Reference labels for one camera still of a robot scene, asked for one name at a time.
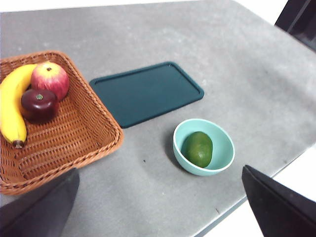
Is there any red yellow apple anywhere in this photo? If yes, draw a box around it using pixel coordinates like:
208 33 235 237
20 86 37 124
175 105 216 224
31 61 70 101

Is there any brown wicker basket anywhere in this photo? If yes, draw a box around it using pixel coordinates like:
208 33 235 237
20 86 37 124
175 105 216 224
0 50 124 196

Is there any dark rectangular tray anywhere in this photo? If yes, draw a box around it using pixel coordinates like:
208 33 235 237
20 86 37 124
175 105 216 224
89 61 205 129

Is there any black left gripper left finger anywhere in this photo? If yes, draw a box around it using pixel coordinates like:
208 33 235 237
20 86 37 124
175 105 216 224
0 167 80 237

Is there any dark red apple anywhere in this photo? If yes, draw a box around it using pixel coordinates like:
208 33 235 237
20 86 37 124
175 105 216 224
21 88 59 124

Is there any yellow banana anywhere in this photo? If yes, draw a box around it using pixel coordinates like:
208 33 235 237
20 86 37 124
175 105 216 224
0 63 38 149

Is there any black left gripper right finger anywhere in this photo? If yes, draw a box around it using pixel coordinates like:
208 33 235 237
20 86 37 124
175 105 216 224
241 164 316 237

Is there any black frame structure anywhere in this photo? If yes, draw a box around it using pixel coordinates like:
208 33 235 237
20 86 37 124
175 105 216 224
274 0 316 54

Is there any green avocado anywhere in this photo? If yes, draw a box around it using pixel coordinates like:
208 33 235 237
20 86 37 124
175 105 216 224
182 131 213 168

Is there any teal bowl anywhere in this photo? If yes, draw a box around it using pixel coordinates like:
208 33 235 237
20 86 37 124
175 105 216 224
172 118 236 177

